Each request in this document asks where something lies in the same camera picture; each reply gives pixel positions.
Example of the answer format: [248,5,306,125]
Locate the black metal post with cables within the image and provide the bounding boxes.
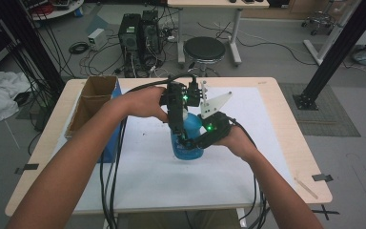
[0,0,67,94]

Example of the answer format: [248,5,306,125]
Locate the gripper black cable bundle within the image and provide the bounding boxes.
[98,73,199,229]
[228,116,272,229]

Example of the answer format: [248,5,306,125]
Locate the black computer tower green label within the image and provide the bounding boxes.
[117,12,143,53]

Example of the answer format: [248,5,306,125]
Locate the office chair wheeled base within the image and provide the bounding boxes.
[301,10,336,36]

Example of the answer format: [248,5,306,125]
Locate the grey metal stand leg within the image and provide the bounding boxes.
[303,0,363,67]

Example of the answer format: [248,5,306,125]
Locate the person's right hand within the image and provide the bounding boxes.
[213,124,259,164]

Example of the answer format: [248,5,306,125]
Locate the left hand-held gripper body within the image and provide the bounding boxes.
[159,74,210,111]

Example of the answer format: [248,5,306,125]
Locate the blue cardboard box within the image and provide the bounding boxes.
[64,74,123,164]

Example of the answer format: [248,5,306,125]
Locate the blue plastic bottle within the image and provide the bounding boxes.
[170,112,205,161]

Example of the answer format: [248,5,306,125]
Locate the wooden desk white legs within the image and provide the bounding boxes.
[166,0,271,68]

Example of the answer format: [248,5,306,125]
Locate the person's left hand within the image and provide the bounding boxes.
[124,85,170,124]

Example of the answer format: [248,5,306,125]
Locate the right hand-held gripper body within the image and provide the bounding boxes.
[198,91,236,150]

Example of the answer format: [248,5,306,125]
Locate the grey floor mat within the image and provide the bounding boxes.
[278,82,362,138]

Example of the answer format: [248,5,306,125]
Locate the white table mat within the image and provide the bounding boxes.
[51,86,295,214]

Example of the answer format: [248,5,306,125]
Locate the small white box device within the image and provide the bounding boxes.
[87,28,109,52]

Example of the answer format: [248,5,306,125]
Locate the left gripper black cable bundle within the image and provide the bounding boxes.
[98,73,199,229]

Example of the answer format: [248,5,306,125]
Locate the thin wooden stick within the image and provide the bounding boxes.
[294,177,319,200]

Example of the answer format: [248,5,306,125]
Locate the right gripper black cable bundle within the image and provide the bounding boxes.
[228,116,272,229]

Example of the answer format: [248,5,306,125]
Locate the black round stool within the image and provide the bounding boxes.
[182,35,227,77]

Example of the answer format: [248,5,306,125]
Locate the coiled black cable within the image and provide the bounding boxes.
[68,41,91,55]

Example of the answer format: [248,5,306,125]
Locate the round white table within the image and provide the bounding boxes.
[22,0,86,22]

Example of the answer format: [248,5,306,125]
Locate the black tape cross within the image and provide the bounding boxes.
[311,204,340,221]

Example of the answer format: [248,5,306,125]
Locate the white crumpled cloth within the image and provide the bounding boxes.
[0,69,32,126]

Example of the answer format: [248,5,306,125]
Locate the black tape strip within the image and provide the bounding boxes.
[311,173,335,183]
[13,163,40,176]

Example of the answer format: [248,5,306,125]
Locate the person's legs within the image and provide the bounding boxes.
[117,209,246,229]

